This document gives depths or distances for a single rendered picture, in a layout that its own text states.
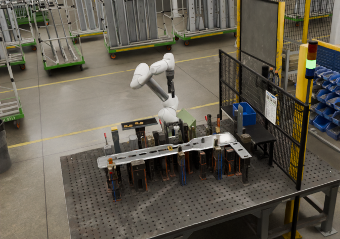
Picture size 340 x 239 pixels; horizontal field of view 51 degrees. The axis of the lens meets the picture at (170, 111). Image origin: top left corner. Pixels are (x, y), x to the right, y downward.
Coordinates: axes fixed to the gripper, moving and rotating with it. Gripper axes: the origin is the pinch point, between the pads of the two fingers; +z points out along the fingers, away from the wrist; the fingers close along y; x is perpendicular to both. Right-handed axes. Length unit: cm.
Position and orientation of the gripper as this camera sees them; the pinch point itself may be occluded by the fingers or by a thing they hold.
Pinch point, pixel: (171, 94)
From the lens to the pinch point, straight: 357.5
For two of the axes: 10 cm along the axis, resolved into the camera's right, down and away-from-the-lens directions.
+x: 9.6, -1.7, 2.0
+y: 2.5, 4.0, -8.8
